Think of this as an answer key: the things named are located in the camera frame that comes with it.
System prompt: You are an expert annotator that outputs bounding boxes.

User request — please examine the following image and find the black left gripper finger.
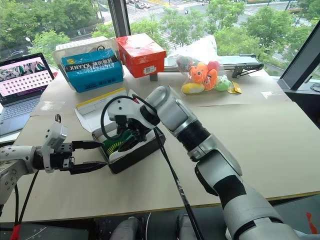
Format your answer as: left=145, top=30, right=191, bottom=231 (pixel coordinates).
left=70, top=160, right=109, bottom=175
left=71, top=140, right=105, bottom=152

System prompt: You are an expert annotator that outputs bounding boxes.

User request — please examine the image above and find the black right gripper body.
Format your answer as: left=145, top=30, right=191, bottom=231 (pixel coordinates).
left=114, top=115, right=149, bottom=142

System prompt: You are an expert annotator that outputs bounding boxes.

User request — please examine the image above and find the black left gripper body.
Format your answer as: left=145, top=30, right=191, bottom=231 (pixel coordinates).
left=49, top=143, right=76, bottom=172

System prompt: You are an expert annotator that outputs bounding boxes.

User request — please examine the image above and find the black shoebox with white lid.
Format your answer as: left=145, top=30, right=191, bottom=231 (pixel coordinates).
left=74, top=87, right=167, bottom=175

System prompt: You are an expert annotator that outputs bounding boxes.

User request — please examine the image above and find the green and white shoe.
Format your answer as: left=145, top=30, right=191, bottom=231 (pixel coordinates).
left=103, top=129, right=151, bottom=161

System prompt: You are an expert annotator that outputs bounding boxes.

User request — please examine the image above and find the red shoebox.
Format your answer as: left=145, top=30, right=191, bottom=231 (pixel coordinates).
left=115, top=32, right=168, bottom=79

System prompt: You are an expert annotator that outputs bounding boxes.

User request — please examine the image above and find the open grey laptop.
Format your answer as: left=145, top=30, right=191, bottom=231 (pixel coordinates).
left=0, top=52, right=56, bottom=138

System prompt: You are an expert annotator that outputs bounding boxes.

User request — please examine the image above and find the blue printed cardboard box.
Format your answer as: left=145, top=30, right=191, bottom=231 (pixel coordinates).
left=60, top=48, right=125, bottom=94

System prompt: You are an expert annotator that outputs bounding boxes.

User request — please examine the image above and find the yellow plush toy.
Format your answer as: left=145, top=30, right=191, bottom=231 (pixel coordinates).
left=181, top=82, right=205, bottom=95

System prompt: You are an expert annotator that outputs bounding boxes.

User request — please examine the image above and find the clear plastic toy bag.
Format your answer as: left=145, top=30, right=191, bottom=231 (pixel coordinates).
left=175, top=54, right=235, bottom=96

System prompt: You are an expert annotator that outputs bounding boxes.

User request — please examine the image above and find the orange plush fish toy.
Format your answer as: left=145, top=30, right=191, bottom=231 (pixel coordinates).
left=188, top=62, right=218, bottom=90

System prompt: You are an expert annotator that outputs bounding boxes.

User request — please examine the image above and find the white plastic box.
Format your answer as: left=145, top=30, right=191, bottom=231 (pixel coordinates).
left=54, top=35, right=119, bottom=69

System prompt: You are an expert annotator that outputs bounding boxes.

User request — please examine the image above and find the green plush toy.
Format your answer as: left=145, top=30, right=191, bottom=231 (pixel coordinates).
left=214, top=75, right=231, bottom=92

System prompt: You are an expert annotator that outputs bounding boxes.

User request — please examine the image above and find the red plush toy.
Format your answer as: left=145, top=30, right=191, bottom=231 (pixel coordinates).
left=206, top=60, right=221, bottom=72

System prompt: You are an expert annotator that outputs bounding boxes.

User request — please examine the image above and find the yellow snack packet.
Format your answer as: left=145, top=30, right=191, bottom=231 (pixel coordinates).
left=226, top=80, right=243, bottom=95

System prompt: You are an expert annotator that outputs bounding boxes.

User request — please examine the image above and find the brown kraft paper sheet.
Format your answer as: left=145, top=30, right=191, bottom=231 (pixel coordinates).
left=29, top=34, right=293, bottom=118

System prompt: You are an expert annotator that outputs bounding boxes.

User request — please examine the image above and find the small conveyor belt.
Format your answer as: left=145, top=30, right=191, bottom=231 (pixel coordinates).
left=163, top=53, right=265, bottom=79

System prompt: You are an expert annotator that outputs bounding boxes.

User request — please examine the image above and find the dark monitor panel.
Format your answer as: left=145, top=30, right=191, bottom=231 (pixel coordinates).
left=279, top=23, right=320, bottom=91

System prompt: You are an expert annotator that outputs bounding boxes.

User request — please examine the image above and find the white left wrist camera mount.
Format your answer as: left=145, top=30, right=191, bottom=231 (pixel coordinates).
left=40, top=121, right=69, bottom=174

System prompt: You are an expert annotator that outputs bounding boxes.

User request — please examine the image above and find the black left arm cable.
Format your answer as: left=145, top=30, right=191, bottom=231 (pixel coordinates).
left=13, top=169, right=40, bottom=227

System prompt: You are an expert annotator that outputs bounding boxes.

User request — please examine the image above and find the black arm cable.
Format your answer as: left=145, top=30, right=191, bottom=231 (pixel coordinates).
left=13, top=169, right=40, bottom=227
left=100, top=94, right=205, bottom=240

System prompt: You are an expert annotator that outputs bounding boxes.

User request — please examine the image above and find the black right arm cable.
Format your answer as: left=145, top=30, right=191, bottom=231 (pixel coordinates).
left=100, top=94, right=205, bottom=240

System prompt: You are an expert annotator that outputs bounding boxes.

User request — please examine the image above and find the thin white cable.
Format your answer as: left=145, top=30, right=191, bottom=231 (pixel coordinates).
left=146, top=212, right=152, bottom=240

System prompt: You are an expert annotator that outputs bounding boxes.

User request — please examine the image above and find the dark window frame post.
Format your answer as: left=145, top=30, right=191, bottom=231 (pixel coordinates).
left=108, top=0, right=132, bottom=39

